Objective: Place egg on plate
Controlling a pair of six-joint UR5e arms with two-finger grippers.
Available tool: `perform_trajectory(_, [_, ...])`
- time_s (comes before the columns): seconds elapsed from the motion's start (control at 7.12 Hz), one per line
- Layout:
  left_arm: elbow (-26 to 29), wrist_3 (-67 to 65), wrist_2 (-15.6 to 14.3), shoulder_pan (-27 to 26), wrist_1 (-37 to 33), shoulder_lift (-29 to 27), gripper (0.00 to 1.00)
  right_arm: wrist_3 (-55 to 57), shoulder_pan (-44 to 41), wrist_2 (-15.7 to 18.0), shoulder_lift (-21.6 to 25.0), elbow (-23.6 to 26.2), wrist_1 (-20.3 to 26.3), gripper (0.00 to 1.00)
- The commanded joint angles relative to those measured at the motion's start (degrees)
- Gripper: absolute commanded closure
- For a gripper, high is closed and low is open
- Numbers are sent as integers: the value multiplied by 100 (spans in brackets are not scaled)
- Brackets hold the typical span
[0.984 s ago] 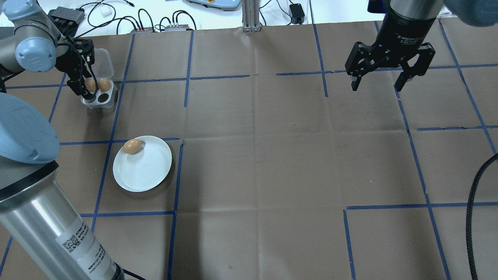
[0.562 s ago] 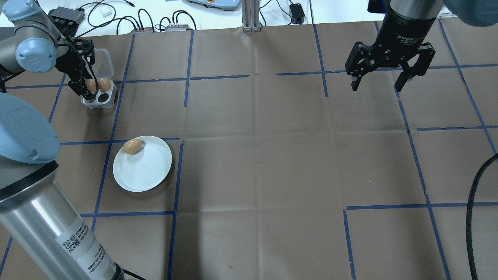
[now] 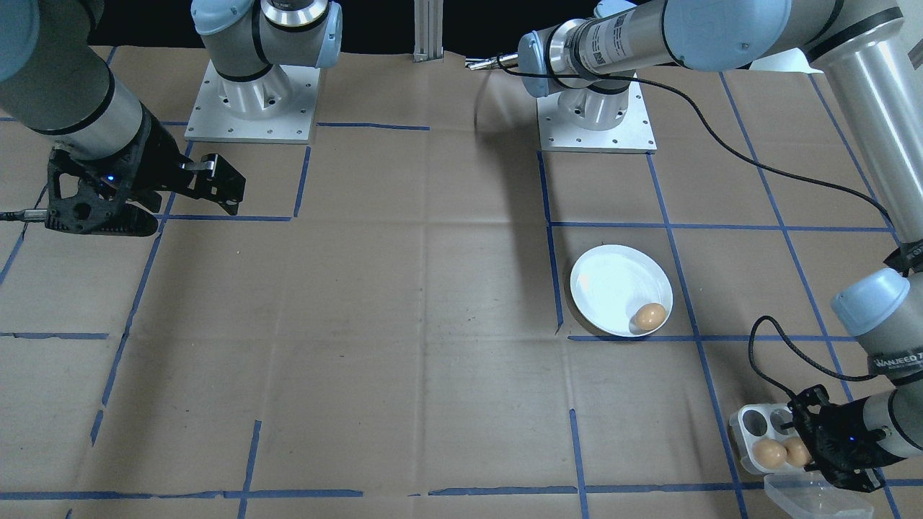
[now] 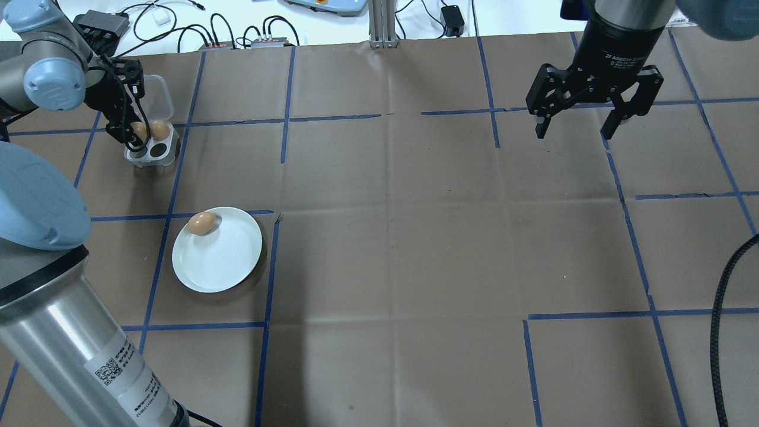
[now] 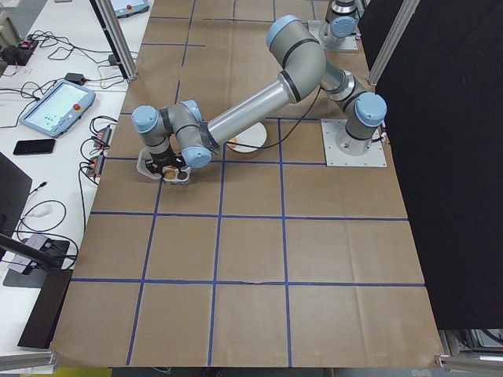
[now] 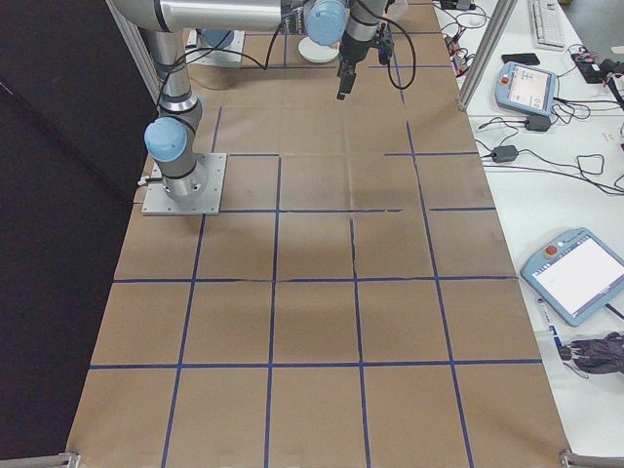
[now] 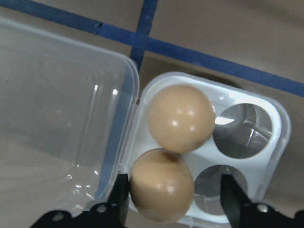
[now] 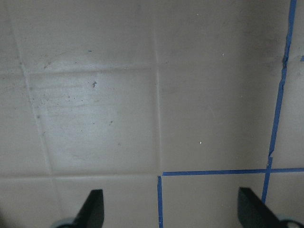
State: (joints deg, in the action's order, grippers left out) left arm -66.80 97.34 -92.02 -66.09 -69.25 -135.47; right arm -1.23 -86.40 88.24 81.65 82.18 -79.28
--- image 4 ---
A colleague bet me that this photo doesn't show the black braided cable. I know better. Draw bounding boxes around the black braided cable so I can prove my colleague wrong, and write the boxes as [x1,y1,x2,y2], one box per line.
[710,233,759,427]

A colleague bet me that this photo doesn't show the black power box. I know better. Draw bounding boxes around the black power box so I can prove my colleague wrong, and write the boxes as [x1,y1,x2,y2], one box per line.
[72,10,131,39]

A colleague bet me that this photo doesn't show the thin black cable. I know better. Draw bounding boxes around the thin black cable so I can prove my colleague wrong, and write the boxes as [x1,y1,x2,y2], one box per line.
[209,13,239,45]
[394,0,444,37]
[242,16,301,46]
[132,2,207,42]

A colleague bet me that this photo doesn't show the clear plastic egg box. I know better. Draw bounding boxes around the clear plastic egg box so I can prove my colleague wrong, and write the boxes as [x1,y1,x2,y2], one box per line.
[123,74,180,170]

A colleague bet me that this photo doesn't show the white round plate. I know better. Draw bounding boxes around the white round plate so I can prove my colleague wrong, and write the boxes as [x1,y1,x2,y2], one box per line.
[171,206,263,294]

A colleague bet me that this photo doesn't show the blue grey teach pendant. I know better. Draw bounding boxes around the blue grey teach pendant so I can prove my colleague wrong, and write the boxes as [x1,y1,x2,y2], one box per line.
[283,0,368,15]

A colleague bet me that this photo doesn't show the aluminium frame post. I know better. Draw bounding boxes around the aluminium frame post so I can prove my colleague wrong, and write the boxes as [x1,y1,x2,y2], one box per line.
[368,0,399,49]

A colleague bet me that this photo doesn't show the black power adapter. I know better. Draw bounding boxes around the black power adapter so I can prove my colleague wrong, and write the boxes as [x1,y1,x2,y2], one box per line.
[441,5,466,37]

